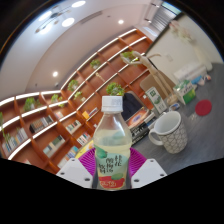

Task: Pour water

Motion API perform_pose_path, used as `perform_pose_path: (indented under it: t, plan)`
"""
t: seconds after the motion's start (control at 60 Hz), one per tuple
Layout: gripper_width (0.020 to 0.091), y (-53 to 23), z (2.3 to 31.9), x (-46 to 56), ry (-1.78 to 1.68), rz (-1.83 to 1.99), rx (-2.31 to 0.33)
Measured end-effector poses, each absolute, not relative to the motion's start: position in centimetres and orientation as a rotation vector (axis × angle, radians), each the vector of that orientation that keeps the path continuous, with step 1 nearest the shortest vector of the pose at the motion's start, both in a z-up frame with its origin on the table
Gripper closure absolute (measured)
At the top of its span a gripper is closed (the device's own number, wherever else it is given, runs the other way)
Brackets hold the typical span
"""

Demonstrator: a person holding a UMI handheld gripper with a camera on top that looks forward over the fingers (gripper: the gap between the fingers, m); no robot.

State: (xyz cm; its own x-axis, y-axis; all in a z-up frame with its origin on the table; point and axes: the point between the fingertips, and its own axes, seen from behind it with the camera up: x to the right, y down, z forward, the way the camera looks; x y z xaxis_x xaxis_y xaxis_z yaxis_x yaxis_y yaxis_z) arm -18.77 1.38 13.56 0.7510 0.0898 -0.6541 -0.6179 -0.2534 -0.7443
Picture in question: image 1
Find blue white tissue pack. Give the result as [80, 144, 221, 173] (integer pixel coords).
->
[186, 75, 205, 85]

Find wooden shelf unit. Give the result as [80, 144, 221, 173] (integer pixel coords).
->
[0, 28, 158, 174]

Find white partition black top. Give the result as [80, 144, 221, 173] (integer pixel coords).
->
[139, 9, 224, 101]

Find flat round red coaster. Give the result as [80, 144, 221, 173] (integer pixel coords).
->
[194, 99, 213, 117]

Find ceiling air vent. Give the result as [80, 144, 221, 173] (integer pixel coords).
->
[79, 11, 104, 24]

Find clear drink bottle white cap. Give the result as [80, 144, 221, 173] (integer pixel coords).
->
[93, 95, 133, 191]

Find branched ceiling lamp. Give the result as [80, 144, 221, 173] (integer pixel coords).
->
[34, 0, 88, 34]

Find tan chair with dark jacket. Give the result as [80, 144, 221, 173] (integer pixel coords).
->
[121, 92, 144, 123]

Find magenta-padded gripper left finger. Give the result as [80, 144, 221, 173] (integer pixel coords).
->
[55, 148, 98, 190]

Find dark book orange cover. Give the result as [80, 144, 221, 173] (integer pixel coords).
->
[128, 108, 156, 129]

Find grey curtain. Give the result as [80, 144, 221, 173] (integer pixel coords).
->
[153, 7, 176, 33]

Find white mug triangle pattern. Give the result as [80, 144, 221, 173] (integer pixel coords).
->
[148, 110, 189, 155]

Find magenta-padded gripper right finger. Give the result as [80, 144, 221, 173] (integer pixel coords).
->
[129, 147, 168, 190]

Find recessed ceiling lights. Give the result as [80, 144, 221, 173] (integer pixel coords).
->
[51, 18, 125, 78]

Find wooden artist mannequin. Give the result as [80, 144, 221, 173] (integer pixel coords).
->
[133, 51, 179, 106]

